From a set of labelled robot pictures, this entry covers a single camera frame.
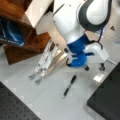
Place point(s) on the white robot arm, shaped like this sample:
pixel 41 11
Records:
pixel 72 19

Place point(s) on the black pen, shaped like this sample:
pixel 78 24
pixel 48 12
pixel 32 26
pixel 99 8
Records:
pixel 69 86

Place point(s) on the white cabinet block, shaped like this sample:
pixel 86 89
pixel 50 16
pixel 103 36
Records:
pixel 36 10

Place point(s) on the wooden shelf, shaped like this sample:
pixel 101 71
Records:
pixel 34 44

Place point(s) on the black box lid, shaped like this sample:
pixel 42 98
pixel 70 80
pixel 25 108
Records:
pixel 106 99

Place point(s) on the silver folding laptop stand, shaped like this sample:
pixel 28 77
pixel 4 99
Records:
pixel 46 64

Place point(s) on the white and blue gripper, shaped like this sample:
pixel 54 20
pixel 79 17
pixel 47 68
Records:
pixel 85 52

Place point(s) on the blue book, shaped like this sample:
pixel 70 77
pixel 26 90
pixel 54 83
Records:
pixel 10 32

